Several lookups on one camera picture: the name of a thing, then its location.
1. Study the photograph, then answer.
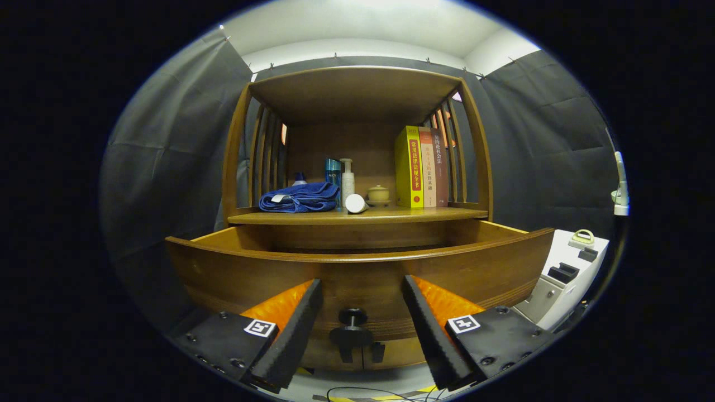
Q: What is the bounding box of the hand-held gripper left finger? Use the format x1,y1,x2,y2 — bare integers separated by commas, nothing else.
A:
166,279,325,391

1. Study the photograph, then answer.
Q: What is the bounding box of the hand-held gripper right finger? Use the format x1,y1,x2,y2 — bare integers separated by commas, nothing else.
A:
402,274,559,391

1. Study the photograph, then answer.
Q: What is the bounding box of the black drawer knob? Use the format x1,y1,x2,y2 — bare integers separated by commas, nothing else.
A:
328,308,375,348

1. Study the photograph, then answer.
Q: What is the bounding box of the wooden drawer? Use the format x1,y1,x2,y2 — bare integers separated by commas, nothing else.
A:
165,219,555,342

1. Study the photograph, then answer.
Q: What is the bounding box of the wooden cabinet door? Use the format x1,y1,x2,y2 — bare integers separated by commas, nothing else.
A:
363,334,426,369
304,335,364,370

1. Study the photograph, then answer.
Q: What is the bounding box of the white side cabinet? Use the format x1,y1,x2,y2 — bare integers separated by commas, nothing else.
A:
513,229,610,331

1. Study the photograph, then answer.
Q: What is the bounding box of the wooden cabinet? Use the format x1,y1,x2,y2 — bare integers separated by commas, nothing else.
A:
221,66,494,371

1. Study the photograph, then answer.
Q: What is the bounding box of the yellow black floor tape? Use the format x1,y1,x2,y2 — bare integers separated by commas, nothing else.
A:
313,385,442,402

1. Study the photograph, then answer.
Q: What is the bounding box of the blue folded towel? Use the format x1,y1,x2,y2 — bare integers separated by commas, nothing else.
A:
259,181,340,214

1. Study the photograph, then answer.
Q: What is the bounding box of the white pump bottle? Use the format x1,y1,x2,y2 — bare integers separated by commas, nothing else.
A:
340,158,356,206

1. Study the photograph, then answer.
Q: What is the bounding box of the orange white book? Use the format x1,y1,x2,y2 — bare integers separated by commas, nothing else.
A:
418,126,437,208

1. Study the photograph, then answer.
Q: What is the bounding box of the brown book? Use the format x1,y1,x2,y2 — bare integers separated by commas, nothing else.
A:
431,128,449,207

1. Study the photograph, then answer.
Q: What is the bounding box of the yellow book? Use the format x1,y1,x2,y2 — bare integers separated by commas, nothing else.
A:
394,126,425,209

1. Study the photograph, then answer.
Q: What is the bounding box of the blue bottle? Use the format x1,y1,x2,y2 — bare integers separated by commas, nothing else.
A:
325,158,342,207

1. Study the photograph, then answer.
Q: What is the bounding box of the white stand device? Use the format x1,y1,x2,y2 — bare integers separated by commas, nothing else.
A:
611,151,630,216

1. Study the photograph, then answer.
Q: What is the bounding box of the black floor cable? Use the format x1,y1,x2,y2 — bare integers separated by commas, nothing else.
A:
326,386,447,402

